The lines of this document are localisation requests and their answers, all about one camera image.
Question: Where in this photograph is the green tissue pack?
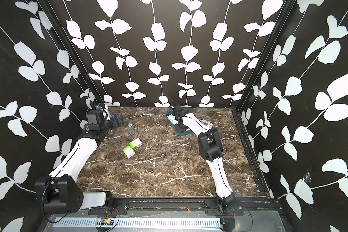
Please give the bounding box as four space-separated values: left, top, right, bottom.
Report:
123 146 135 158
129 138 142 150

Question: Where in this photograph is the white perforated rail strip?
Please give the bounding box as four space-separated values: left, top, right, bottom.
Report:
53 217 221 229

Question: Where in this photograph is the clear small glass jar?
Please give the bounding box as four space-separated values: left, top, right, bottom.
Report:
128 122 135 131

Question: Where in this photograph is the small white patterned box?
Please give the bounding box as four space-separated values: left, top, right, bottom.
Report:
201 120 213 129

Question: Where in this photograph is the purple plastic holder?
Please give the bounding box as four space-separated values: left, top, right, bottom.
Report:
96 104 115 118

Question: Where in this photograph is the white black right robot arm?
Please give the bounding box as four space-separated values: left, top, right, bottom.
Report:
167 105 236 215

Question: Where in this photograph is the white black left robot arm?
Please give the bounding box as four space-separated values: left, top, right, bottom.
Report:
34 109 124 216

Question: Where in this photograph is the teal plastic storage box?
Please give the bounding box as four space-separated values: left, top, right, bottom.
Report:
166 110 192 137

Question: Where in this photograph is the black front mounting rail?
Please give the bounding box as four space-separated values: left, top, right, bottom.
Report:
85 197 284 217

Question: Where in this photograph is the light blue tissue pack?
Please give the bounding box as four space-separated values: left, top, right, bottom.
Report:
167 115 177 125

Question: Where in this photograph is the small circuit board with wires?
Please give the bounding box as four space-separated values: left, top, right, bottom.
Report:
96 217 115 227

